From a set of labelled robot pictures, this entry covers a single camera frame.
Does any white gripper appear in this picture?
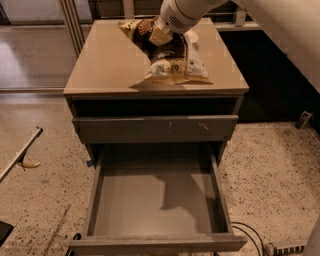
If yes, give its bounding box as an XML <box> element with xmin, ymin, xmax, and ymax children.
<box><xmin>149</xmin><ymin>0</ymin><xmax>207</xmax><ymax>46</ymax></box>

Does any brown chip bag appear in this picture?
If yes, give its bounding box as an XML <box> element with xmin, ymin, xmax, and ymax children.
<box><xmin>118</xmin><ymin>16</ymin><xmax>210</xmax><ymax>84</ymax></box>

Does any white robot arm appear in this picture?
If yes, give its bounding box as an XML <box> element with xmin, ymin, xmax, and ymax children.
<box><xmin>150</xmin><ymin>0</ymin><xmax>320</xmax><ymax>90</ymax></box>

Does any grey drawer cabinet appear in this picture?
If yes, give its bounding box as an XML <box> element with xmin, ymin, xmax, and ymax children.
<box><xmin>64</xmin><ymin>18</ymin><xmax>248</xmax><ymax>161</ymax></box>

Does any closed grey top drawer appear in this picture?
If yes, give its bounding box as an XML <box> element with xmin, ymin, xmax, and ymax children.
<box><xmin>73</xmin><ymin>115</ymin><xmax>238</xmax><ymax>144</ymax></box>

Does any open grey middle drawer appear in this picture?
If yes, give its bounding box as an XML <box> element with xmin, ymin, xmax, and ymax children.
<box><xmin>69</xmin><ymin>153</ymin><xmax>247</xmax><ymax>256</ymax></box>

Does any white paper bowl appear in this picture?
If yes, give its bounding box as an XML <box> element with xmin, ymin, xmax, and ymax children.
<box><xmin>185</xmin><ymin>30</ymin><xmax>199</xmax><ymax>49</ymax></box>

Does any metal table edge left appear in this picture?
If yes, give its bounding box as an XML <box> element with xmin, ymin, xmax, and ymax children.
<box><xmin>0</xmin><ymin>126</ymin><xmax>43</xmax><ymax>182</ymax></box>

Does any small black floor device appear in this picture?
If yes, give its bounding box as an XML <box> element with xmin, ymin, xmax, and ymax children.
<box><xmin>295</xmin><ymin>111</ymin><xmax>313</xmax><ymax>129</ymax></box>

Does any white power strip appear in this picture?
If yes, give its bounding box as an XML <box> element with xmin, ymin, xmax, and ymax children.
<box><xmin>264</xmin><ymin>241</ymin><xmax>306</xmax><ymax>256</ymax></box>

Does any dark object bottom left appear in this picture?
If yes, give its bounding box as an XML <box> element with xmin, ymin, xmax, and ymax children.
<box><xmin>0</xmin><ymin>221</ymin><xmax>14</xmax><ymax>246</ymax></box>

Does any metal railing frame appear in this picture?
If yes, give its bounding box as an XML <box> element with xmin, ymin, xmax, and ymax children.
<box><xmin>57</xmin><ymin>0</ymin><xmax>258</xmax><ymax>56</ymax></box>

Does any black cable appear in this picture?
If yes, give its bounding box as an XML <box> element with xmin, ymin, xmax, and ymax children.
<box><xmin>230</xmin><ymin>221</ymin><xmax>266</xmax><ymax>256</ymax></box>

